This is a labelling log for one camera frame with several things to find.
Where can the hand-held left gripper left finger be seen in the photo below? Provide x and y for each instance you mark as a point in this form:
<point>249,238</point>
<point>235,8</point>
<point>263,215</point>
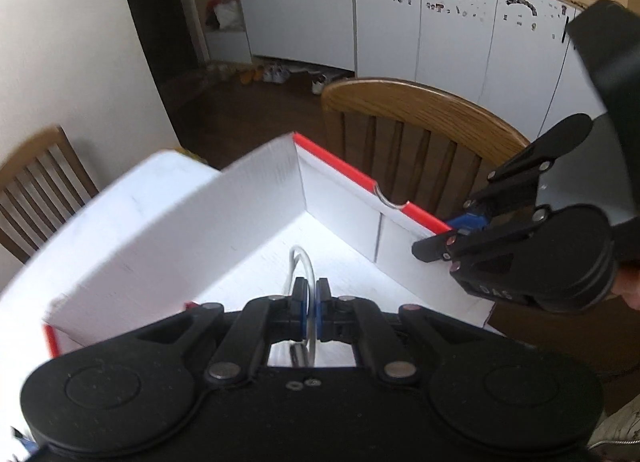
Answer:
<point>300,307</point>

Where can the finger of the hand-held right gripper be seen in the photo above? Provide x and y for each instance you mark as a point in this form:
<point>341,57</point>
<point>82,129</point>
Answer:
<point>435,247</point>
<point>470,223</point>

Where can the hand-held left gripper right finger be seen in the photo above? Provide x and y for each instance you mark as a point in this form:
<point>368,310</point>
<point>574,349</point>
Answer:
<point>323,309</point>

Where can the white cardboard box red rim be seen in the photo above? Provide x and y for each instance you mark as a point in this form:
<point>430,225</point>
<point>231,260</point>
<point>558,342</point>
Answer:
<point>200,232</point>

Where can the wooden chair with curved back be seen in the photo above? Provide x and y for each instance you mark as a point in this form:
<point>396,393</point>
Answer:
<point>425,102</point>

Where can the white cabinet with stickers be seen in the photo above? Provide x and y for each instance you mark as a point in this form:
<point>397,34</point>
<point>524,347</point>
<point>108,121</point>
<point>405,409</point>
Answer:
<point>450,42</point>

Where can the white shoe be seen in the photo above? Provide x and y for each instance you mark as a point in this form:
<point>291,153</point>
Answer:
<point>325,84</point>

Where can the white sneaker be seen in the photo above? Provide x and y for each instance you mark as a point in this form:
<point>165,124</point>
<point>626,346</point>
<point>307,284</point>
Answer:
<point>283,73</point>
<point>270,74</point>

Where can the yellow slipper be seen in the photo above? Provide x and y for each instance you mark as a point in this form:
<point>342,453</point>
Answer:
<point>244,78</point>
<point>256,75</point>

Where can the wooden chair with straight slats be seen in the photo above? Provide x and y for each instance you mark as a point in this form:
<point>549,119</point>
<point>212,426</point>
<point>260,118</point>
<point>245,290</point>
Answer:
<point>77,162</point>

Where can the white plastic bag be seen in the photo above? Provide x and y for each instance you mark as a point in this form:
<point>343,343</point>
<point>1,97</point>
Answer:
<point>229,14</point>

